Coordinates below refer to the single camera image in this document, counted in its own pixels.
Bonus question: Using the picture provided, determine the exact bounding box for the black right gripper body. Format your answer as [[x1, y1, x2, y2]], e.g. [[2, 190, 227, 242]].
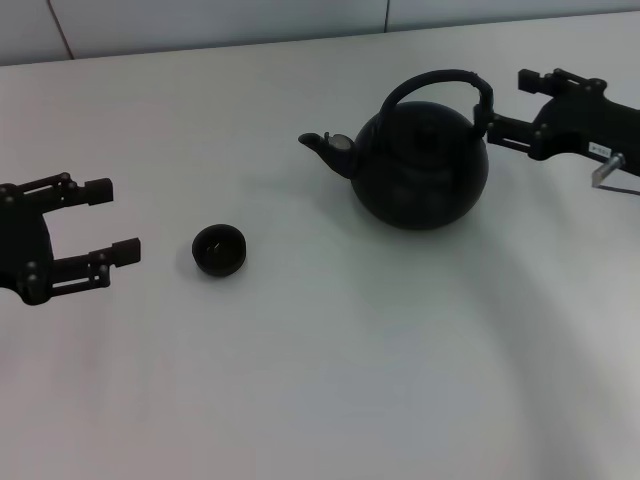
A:
[[530, 79, 640, 177]]

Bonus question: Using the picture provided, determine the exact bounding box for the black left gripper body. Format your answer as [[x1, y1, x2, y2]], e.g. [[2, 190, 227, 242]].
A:
[[0, 182, 57, 307]]

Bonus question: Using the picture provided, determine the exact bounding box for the black round teapot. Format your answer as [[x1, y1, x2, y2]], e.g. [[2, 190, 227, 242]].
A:
[[298, 68, 496, 232]]

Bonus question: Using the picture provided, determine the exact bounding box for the dark brown teacup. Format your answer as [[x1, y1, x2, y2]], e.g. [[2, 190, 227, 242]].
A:
[[191, 224, 248, 277]]

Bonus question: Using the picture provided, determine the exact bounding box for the right gripper cable with plug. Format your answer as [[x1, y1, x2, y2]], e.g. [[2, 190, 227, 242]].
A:
[[591, 151, 640, 197]]

